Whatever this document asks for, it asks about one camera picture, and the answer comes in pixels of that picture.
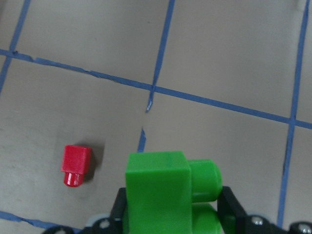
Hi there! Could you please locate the green toy block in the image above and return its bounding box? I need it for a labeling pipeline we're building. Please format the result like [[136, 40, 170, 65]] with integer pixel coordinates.
[[125, 151, 223, 234]]

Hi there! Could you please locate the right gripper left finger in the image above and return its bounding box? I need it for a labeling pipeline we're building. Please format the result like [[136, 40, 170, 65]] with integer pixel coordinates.
[[84, 188, 127, 234]]

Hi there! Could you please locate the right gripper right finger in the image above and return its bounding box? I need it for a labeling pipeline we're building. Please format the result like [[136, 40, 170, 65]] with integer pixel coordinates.
[[217, 186, 312, 234]]

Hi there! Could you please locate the red toy block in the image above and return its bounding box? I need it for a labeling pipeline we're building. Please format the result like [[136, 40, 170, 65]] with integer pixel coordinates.
[[61, 145, 92, 188]]

